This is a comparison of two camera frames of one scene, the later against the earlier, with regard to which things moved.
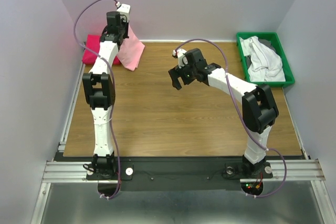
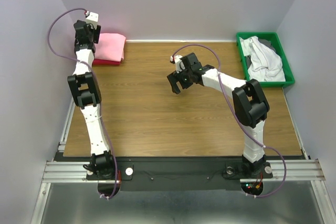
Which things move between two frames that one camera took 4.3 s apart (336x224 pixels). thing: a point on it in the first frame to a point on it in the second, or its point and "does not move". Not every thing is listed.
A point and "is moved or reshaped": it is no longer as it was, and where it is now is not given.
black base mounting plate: x=172 y=173 does not move
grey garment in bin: x=267 y=43 does not move
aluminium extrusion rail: x=75 y=172 does not move
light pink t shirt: x=130 y=51 is moved or reshaped
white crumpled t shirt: x=266 y=64 does not move
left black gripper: x=125 y=24 to x=95 y=32
